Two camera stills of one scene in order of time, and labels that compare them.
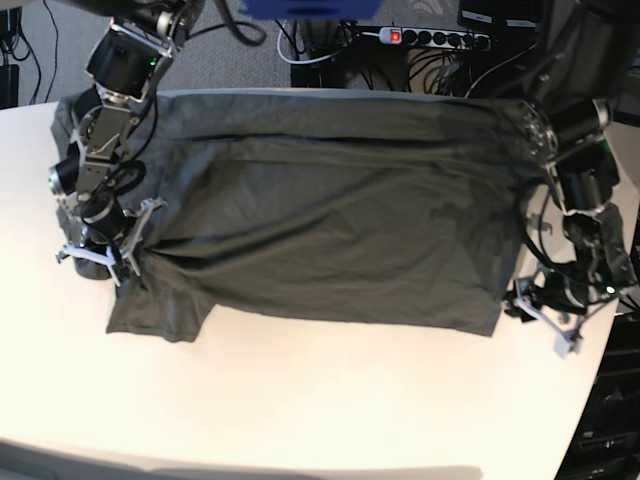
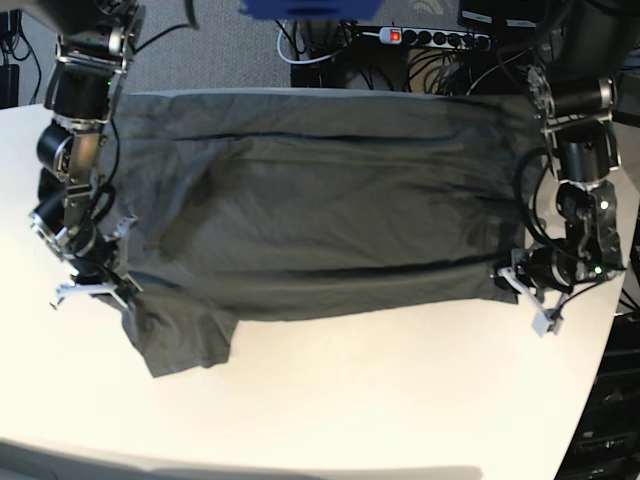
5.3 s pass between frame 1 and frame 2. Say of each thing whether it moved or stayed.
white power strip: stayed
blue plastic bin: stayed
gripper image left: moved
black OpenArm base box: stayed
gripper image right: moved
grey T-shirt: moved
